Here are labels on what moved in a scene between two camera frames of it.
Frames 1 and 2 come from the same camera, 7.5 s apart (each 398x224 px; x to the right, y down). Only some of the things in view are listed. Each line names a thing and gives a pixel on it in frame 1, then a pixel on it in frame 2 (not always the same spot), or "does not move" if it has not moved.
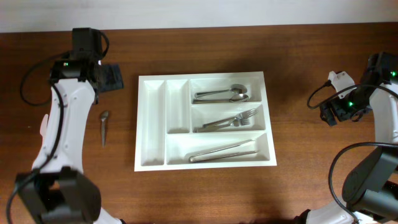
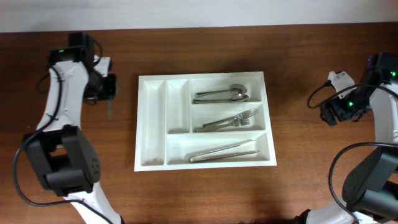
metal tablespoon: (237, 98) does not move
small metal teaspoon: (104, 117) -> (110, 109)
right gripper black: (341, 114) does not move
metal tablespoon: (236, 88) does not move
